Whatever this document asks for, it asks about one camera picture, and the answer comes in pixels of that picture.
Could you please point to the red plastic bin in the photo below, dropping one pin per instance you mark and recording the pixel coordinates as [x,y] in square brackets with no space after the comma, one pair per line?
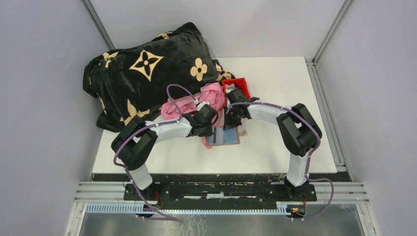
[237,83]

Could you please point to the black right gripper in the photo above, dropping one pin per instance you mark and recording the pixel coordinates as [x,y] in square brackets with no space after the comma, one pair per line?
[228,124]

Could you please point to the pink cloth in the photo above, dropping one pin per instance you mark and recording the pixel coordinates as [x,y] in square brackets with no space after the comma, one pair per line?
[177,108]

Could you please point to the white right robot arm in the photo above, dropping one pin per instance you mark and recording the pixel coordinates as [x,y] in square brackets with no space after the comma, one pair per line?
[300,133]

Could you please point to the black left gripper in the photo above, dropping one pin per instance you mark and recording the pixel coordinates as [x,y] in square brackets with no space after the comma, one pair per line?
[209,133]

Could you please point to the tan leather card holder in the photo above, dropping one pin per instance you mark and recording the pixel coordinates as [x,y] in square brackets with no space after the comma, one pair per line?
[221,137]

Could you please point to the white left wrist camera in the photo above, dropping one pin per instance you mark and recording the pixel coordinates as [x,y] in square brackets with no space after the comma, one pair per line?
[202,104]

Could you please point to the aluminium frame rails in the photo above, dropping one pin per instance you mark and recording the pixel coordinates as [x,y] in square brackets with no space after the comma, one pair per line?
[316,193]

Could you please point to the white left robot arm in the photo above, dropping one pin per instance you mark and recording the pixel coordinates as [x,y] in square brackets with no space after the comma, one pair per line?
[135,142]

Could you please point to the black floral blanket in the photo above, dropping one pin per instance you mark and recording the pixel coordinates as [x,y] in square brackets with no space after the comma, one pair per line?
[137,81]

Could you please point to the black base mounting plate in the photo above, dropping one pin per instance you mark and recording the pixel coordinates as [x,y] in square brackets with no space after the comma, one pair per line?
[223,204]

